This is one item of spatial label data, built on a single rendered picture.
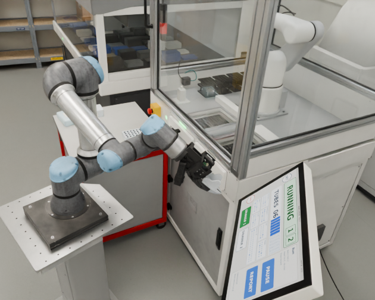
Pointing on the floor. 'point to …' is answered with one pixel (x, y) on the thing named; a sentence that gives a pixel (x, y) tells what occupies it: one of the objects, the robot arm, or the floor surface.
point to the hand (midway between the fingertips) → (216, 191)
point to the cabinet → (215, 251)
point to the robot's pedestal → (86, 271)
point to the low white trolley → (127, 171)
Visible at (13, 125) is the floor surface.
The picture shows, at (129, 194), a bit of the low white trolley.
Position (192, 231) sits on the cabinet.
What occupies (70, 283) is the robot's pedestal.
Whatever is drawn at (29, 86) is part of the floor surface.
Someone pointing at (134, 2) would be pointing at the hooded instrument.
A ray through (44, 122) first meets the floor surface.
